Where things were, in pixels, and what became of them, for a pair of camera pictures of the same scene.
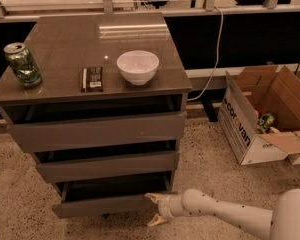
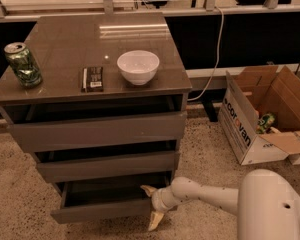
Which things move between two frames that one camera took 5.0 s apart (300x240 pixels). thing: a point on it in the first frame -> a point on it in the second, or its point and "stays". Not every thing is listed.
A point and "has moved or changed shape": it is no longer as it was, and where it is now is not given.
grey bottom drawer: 110,196 has moved or changed shape
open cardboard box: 265,113 stays
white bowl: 138,66 stays
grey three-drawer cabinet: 101,99 stays
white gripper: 163,206 -> 159,199
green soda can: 23,65 stays
